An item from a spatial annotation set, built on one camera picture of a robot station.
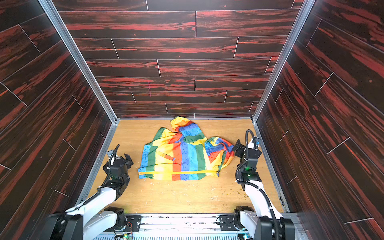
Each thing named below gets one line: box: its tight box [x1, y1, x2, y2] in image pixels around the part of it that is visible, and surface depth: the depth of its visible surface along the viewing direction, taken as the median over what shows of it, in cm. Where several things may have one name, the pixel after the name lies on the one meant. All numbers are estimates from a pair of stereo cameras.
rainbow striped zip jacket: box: [138, 116, 235, 181], surface depth 98 cm
